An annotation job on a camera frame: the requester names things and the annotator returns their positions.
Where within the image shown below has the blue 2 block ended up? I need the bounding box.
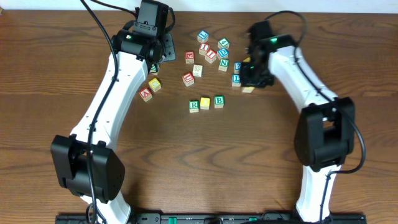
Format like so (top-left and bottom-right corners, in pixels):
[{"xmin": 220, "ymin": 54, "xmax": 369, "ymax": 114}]
[{"xmin": 234, "ymin": 62, "xmax": 241, "ymax": 74}]

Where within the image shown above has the green R block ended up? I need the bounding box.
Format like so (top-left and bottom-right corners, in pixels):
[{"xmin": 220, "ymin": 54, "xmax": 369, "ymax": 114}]
[{"xmin": 188, "ymin": 100, "xmax": 200, "ymax": 113}]

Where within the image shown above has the blue l block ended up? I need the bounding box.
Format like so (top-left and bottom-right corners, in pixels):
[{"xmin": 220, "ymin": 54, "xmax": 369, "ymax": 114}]
[
  {"xmin": 197, "ymin": 30, "xmax": 209, "ymax": 43},
  {"xmin": 231, "ymin": 74, "xmax": 241, "ymax": 87}
]

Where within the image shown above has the blue L block lower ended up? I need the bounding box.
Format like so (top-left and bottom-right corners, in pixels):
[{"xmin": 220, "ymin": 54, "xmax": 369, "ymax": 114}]
[{"xmin": 231, "ymin": 74, "xmax": 241, "ymax": 87}]

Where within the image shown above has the yellow O block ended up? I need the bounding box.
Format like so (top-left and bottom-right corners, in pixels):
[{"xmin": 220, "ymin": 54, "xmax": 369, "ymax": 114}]
[
  {"xmin": 242, "ymin": 86, "xmax": 255, "ymax": 93},
  {"xmin": 200, "ymin": 97, "xmax": 211, "ymax": 110}
]

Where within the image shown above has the red U block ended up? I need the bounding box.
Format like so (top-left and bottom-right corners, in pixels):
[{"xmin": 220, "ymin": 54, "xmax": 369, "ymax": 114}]
[{"xmin": 182, "ymin": 72, "xmax": 195, "ymax": 86}]

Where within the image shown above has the green B block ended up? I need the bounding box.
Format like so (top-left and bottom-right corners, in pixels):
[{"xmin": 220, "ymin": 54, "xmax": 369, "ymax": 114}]
[{"xmin": 214, "ymin": 95, "xmax": 225, "ymax": 108}]

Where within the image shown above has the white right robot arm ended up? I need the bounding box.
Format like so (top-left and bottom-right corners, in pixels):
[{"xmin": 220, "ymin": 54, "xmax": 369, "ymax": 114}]
[{"xmin": 239, "ymin": 21, "xmax": 355, "ymax": 223}]

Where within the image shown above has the green Z block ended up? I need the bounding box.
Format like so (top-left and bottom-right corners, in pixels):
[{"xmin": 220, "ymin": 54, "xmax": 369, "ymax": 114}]
[{"xmin": 149, "ymin": 63, "xmax": 160, "ymax": 75}]

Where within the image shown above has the red A block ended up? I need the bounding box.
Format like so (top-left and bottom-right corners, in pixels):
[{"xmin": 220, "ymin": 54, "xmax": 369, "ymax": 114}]
[{"xmin": 139, "ymin": 87, "xmax": 153, "ymax": 102}]

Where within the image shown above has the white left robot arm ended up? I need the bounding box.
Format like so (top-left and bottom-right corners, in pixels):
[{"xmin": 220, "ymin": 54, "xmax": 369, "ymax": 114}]
[{"xmin": 50, "ymin": 1, "xmax": 175, "ymax": 223}]

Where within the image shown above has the blue L block top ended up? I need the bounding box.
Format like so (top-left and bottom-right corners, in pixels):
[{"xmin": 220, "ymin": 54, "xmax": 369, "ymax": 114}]
[{"xmin": 197, "ymin": 30, "xmax": 209, "ymax": 43}]

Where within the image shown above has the yellow C block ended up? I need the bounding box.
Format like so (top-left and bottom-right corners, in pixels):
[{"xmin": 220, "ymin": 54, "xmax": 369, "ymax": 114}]
[{"xmin": 148, "ymin": 78, "xmax": 162, "ymax": 92}]

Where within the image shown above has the green N block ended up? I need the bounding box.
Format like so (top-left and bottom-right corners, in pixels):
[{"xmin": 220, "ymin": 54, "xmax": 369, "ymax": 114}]
[{"xmin": 218, "ymin": 58, "xmax": 229, "ymax": 72}]

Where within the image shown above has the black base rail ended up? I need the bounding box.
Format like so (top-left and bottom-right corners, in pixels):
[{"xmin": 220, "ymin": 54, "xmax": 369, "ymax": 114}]
[{"xmin": 55, "ymin": 212, "xmax": 367, "ymax": 224}]

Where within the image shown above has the green 4 block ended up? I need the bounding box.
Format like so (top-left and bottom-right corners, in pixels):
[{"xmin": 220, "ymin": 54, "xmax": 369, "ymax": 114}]
[{"xmin": 218, "ymin": 38, "xmax": 230, "ymax": 49}]

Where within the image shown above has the red I block upper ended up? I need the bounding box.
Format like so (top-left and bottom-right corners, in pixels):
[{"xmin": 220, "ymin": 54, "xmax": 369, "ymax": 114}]
[{"xmin": 198, "ymin": 43, "xmax": 210, "ymax": 55}]

